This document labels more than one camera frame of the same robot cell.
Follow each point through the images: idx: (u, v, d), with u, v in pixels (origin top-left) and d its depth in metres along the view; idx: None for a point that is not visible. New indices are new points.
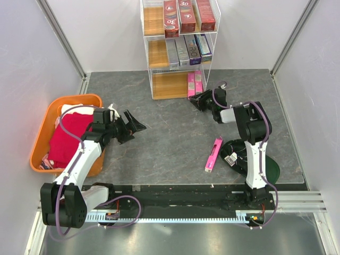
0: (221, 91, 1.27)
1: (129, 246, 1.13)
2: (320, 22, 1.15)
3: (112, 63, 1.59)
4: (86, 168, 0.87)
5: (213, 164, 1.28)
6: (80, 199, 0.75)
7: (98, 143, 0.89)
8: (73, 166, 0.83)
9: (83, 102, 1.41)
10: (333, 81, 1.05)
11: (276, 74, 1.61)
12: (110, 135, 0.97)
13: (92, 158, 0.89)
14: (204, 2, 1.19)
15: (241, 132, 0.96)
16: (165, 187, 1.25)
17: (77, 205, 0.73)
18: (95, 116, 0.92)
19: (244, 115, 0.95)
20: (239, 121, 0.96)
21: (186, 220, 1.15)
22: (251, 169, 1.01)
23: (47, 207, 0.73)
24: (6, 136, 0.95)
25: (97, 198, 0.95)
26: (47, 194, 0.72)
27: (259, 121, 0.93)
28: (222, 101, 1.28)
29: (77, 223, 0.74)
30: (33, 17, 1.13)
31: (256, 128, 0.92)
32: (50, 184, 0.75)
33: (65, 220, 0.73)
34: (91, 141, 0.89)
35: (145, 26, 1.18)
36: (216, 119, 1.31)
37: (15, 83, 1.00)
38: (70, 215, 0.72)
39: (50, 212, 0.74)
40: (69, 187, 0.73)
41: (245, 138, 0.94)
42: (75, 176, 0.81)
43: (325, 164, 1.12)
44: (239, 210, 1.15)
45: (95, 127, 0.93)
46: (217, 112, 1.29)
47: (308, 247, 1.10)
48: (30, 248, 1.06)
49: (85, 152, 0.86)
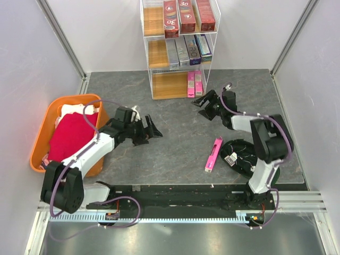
0: (230, 92, 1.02)
1: (129, 246, 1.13)
2: (320, 22, 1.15)
3: (112, 63, 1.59)
4: (94, 158, 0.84)
5: (213, 164, 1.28)
6: (80, 185, 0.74)
7: (112, 138, 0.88)
8: (83, 153, 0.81)
9: (83, 102, 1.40)
10: (333, 81, 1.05)
11: (276, 75, 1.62)
12: (125, 134, 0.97)
13: (103, 151, 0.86)
14: (204, 2, 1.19)
15: (258, 150, 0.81)
16: (165, 187, 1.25)
17: (75, 191, 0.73)
18: (117, 113, 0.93)
19: (263, 130, 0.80)
20: (256, 137, 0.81)
21: (186, 220, 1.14)
22: (258, 179, 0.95)
23: (47, 184, 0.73)
24: (6, 136, 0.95)
25: (96, 193, 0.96)
26: (52, 170, 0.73)
27: (279, 138, 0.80)
28: (232, 104, 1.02)
29: (70, 208, 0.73)
30: (34, 17, 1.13)
31: (277, 146, 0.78)
32: (58, 162, 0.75)
33: (59, 202, 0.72)
34: (106, 135, 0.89)
35: (145, 26, 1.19)
36: (226, 125, 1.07)
37: (15, 83, 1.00)
38: (66, 198, 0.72)
39: (49, 189, 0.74)
40: (73, 170, 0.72)
41: (262, 156, 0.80)
42: (82, 162, 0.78)
43: (325, 164, 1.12)
44: (239, 210, 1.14)
45: (114, 123, 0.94)
46: (226, 117, 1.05)
47: (308, 247, 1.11)
48: (30, 248, 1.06)
49: (98, 143, 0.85)
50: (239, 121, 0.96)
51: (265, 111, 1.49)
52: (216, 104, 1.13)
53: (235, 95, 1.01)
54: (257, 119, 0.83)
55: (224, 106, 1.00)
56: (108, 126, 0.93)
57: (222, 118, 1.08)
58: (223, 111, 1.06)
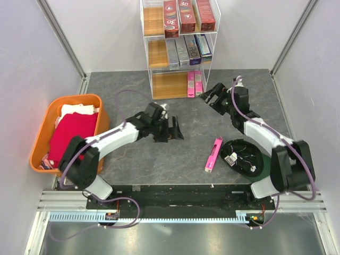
0: (242, 91, 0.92)
1: (129, 246, 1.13)
2: (320, 22, 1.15)
3: (112, 63, 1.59)
4: (115, 145, 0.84)
5: (213, 164, 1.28)
6: (95, 164, 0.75)
7: (136, 131, 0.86)
8: (107, 136, 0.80)
9: (83, 102, 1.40)
10: (333, 82, 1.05)
11: (276, 74, 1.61)
12: (151, 130, 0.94)
13: (124, 141, 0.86)
14: (204, 2, 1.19)
15: (275, 180, 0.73)
16: (165, 187, 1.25)
17: (89, 168, 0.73)
18: (148, 108, 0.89)
19: (287, 164, 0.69)
20: (277, 169, 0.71)
21: (186, 220, 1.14)
22: (262, 188, 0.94)
23: (66, 155, 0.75)
24: (6, 136, 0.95)
25: (100, 187, 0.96)
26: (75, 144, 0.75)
27: (301, 171, 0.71)
28: (245, 102, 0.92)
29: (80, 183, 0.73)
30: (33, 17, 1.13)
31: (297, 181, 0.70)
32: (82, 138, 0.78)
33: (71, 174, 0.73)
34: (131, 126, 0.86)
35: (145, 26, 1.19)
36: (237, 126, 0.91)
37: (15, 83, 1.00)
38: (78, 172, 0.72)
39: (66, 161, 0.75)
40: (92, 150, 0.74)
41: (279, 188, 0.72)
42: (103, 144, 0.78)
43: (325, 164, 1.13)
44: (239, 210, 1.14)
45: (142, 117, 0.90)
46: (237, 117, 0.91)
47: (308, 247, 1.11)
48: (30, 248, 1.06)
49: (122, 131, 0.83)
50: (254, 132, 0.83)
51: (265, 111, 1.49)
52: (224, 100, 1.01)
53: (246, 94, 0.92)
54: (280, 147, 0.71)
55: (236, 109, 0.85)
56: (135, 117, 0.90)
57: (232, 118, 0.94)
58: (234, 110, 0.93)
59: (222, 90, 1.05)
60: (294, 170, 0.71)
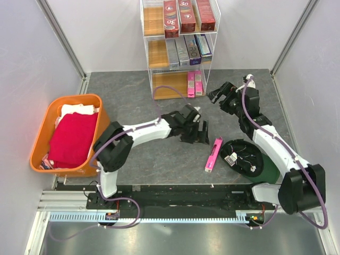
0: (253, 91, 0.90)
1: (129, 246, 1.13)
2: (320, 22, 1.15)
3: (112, 63, 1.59)
4: (147, 137, 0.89)
5: (213, 164, 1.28)
6: (126, 152, 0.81)
7: (169, 129, 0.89)
8: (142, 127, 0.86)
9: (83, 102, 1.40)
10: (333, 82, 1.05)
11: (276, 75, 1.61)
12: (181, 130, 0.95)
13: (155, 135, 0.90)
14: (204, 2, 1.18)
15: (283, 201, 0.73)
16: (165, 187, 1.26)
17: (119, 155, 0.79)
18: (184, 109, 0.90)
19: (299, 192, 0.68)
20: (288, 193, 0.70)
21: (186, 220, 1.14)
22: (263, 194, 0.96)
23: (103, 137, 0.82)
24: (6, 136, 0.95)
25: (110, 182, 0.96)
26: (112, 129, 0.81)
27: (311, 196, 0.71)
28: (255, 105, 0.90)
29: (108, 167, 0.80)
30: (34, 17, 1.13)
31: (305, 205, 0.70)
32: (119, 125, 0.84)
33: (103, 156, 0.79)
34: (166, 123, 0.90)
35: (145, 26, 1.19)
36: (245, 130, 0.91)
37: (15, 83, 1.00)
38: (111, 156, 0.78)
39: (101, 142, 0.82)
40: (127, 138, 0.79)
41: (285, 209, 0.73)
42: (137, 134, 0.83)
43: (324, 164, 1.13)
44: (239, 210, 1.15)
45: (177, 117, 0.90)
46: (246, 121, 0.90)
47: (308, 247, 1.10)
48: (30, 248, 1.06)
49: (157, 126, 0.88)
50: (265, 144, 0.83)
51: (265, 111, 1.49)
52: (232, 100, 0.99)
53: (257, 95, 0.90)
54: (296, 172, 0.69)
55: (248, 118, 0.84)
56: (170, 116, 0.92)
57: (240, 121, 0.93)
58: (243, 112, 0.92)
59: (230, 90, 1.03)
60: (305, 194, 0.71)
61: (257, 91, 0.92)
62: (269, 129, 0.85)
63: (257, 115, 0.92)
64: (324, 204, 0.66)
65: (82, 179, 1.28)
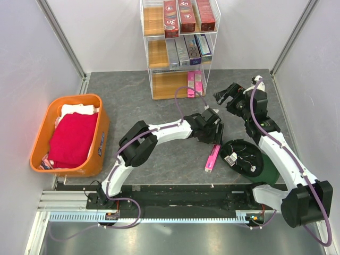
0: (261, 95, 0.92)
1: (129, 246, 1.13)
2: (320, 22, 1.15)
3: (112, 63, 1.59)
4: (171, 136, 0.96)
5: (213, 164, 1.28)
6: (150, 150, 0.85)
7: (190, 130, 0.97)
8: (166, 127, 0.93)
9: (83, 102, 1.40)
10: (333, 82, 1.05)
11: (276, 74, 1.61)
12: (202, 133, 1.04)
13: (178, 135, 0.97)
14: (204, 2, 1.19)
15: (289, 213, 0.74)
16: (165, 187, 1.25)
17: (145, 152, 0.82)
18: (206, 112, 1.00)
19: (304, 207, 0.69)
20: (293, 207, 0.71)
21: (186, 220, 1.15)
22: (265, 198, 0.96)
23: (129, 134, 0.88)
24: (6, 136, 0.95)
25: (120, 180, 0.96)
26: (138, 128, 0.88)
27: (316, 211, 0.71)
28: (263, 109, 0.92)
29: (133, 162, 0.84)
30: (34, 18, 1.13)
31: (310, 220, 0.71)
32: (145, 125, 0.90)
33: (128, 151, 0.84)
34: (188, 124, 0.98)
35: (145, 26, 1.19)
36: (252, 135, 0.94)
37: (15, 83, 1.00)
38: (135, 152, 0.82)
39: (127, 139, 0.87)
40: (152, 137, 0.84)
41: (289, 221, 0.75)
42: (161, 134, 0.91)
43: (324, 164, 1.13)
44: (239, 210, 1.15)
45: (198, 119, 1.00)
46: (253, 125, 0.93)
47: (308, 247, 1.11)
48: (30, 248, 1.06)
49: (179, 126, 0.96)
50: (272, 152, 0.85)
51: None
52: (239, 102, 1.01)
53: (265, 98, 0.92)
54: (302, 189, 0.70)
55: (257, 124, 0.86)
56: (192, 117, 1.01)
57: (247, 124, 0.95)
58: (249, 116, 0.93)
59: (237, 91, 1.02)
60: (310, 209, 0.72)
61: (264, 93, 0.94)
62: (276, 137, 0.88)
63: (264, 118, 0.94)
64: (328, 222, 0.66)
65: (82, 179, 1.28)
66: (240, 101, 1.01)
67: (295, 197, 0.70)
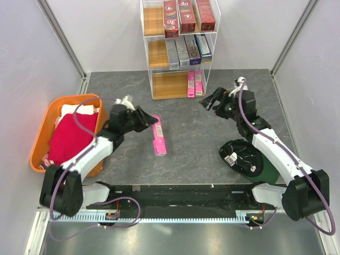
0: (248, 94, 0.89)
1: (129, 246, 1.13)
2: (320, 22, 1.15)
3: (112, 63, 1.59)
4: (93, 162, 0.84)
5: (161, 149, 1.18)
6: (79, 188, 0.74)
7: (110, 141, 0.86)
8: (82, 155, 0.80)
9: (83, 102, 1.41)
10: (333, 82, 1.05)
11: (276, 75, 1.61)
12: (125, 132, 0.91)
13: (100, 155, 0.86)
14: (204, 2, 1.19)
15: (290, 208, 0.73)
16: (165, 187, 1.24)
17: (74, 194, 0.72)
18: (111, 116, 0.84)
19: (305, 197, 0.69)
20: (294, 201, 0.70)
21: (186, 220, 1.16)
22: (265, 196, 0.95)
23: (47, 188, 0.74)
24: (6, 136, 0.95)
25: (94, 195, 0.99)
26: (51, 175, 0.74)
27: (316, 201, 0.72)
28: (252, 108, 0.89)
29: (69, 212, 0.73)
30: (34, 18, 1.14)
31: (311, 211, 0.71)
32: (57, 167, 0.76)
33: (58, 204, 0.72)
34: (104, 138, 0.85)
35: (145, 26, 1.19)
36: (244, 134, 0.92)
37: (15, 83, 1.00)
38: (66, 201, 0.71)
39: (48, 194, 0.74)
40: (71, 173, 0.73)
41: (291, 215, 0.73)
42: (81, 164, 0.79)
43: (324, 164, 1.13)
44: (239, 210, 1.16)
45: (111, 126, 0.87)
46: (245, 125, 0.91)
47: (308, 246, 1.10)
48: (30, 248, 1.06)
49: (95, 147, 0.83)
50: (266, 149, 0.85)
51: (265, 111, 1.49)
52: (228, 104, 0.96)
53: (254, 98, 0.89)
54: (300, 179, 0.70)
55: (247, 122, 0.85)
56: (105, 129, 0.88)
57: (239, 125, 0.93)
58: (240, 116, 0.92)
59: (223, 94, 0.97)
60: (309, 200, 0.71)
61: (251, 93, 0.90)
62: (268, 133, 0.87)
63: (255, 116, 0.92)
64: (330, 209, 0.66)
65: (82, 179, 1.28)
66: (227, 103, 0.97)
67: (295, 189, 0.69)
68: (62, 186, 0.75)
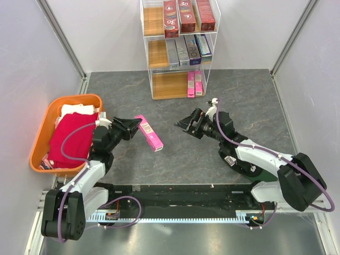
0: (226, 117, 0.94)
1: (129, 246, 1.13)
2: (320, 22, 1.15)
3: (112, 63, 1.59)
4: (91, 184, 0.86)
5: (155, 143, 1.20)
6: (82, 209, 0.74)
7: (102, 162, 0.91)
8: (79, 178, 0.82)
9: (83, 102, 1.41)
10: (333, 82, 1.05)
11: (276, 74, 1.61)
12: (112, 146, 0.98)
13: (95, 177, 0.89)
14: (204, 2, 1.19)
15: (291, 200, 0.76)
16: (165, 187, 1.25)
17: (78, 214, 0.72)
18: (95, 143, 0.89)
19: (297, 183, 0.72)
20: (289, 190, 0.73)
21: (185, 220, 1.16)
22: (265, 193, 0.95)
23: (48, 214, 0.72)
24: (6, 136, 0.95)
25: (96, 201, 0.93)
26: (51, 200, 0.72)
27: (312, 184, 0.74)
28: (231, 128, 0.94)
29: (76, 235, 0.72)
30: (34, 18, 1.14)
31: (312, 196, 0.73)
32: (55, 191, 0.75)
33: (64, 228, 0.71)
34: (95, 161, 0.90)
35: (145, 26, 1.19)
36: (228, 153, 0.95)
37: (15, 83, 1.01)
38: (71, 222, 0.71)
39: (50, 220, 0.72)
40: (73, 194, 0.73)
41: (296, 207, 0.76)
42: (80, 185, 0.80)
43: (324, 164, 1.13)
44: (239, 210, 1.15)
45: (98, 150, 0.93)
46: (227, 145, 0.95)
47: (308, 246, 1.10)
48: (30, 248, 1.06)
49: (91, 169, 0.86)
50: (250, 155, 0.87)
51: (265, 111, 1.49)
52: (205, 125, 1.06)
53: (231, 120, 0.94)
54: (285, 167, 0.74)
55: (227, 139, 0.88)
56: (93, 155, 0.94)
57: (221, 145, 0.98)
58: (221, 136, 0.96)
59: (200, 115, 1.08)
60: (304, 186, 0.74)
61: (227, 115, 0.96)
62: (247, 143, 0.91)
63: (234, 134, 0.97)
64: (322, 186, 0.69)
65: None
66: (204, 124, 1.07)
67: (284, 178, 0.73)
68: (64, 211, 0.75)
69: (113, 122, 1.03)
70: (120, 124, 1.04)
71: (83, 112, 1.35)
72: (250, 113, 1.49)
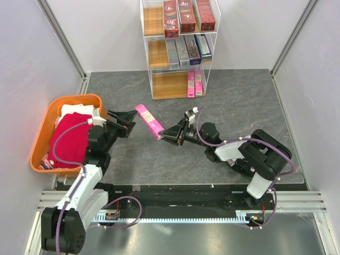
0: (211, 128, 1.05)
1: (129, 246, 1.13)
2: (320, 22, 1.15)
3: (112, 63, 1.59)
4: (87, 193, 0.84)
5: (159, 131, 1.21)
6: (79, 223, 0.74)
7: (99, 167, 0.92)
8: (74, 190, 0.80)
9: (83, 102, 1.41)
10: (333, 81, 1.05)
11: (276, 75, 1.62)
12: (110, 145, 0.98)
13: (92, 184, 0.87)
14: (204, 2, 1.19)
15: (262, 172, 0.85)
16: (165, 187, 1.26)
17: (76, 231, 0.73)
18: (92, 144, 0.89)
19: (256, 153, 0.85)
20: (253, 161, 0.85)
21: (185, 220, 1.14)
22: (256, 186, 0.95)
23: (45, 233, 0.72)
24: (6, 135, 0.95)
25: (97, 204, 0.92)
26: (48, 219, 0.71)
27: (273, 151, 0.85)
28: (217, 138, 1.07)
29: (76, 248, 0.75)
30: (33, 18, 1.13)
31: (276, 163, 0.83)
32: (52, 208, 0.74)
33: (64, 245, 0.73)
34: (91, 167, 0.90)
35: (145, 26, 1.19)
36: (212, 159, 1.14)
37: (15, 83, 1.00)
38: (69, 239, 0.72)
39: (49, 238, 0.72)
40: (69, 212, 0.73)
41: (270, 178, 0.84)
42: (76, 200, 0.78)
43: (324, 164, 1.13)
44: (239, 210, 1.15)
45: (94, 150, 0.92)
46: (212, 152, 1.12)
47: (308, 246, 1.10)
48: (30, 248, 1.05)
49: (86, 178, 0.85)
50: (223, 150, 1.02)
51: (265, 111, 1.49)
52: (190, 132, 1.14)
53: (217, 131, 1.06)
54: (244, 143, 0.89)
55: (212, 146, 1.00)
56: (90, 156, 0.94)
57: (206, 152, 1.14)
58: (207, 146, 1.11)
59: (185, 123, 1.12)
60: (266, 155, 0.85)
61: (213, 125, 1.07)
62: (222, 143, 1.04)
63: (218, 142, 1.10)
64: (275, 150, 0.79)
65: None
66: (189, 131, 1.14)
67: (245, 152, 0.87)
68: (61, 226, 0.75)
69: (108, 121, 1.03)
70: (117, 119, 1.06)
71: (83, 112, 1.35)
72: (250, 113, 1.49)
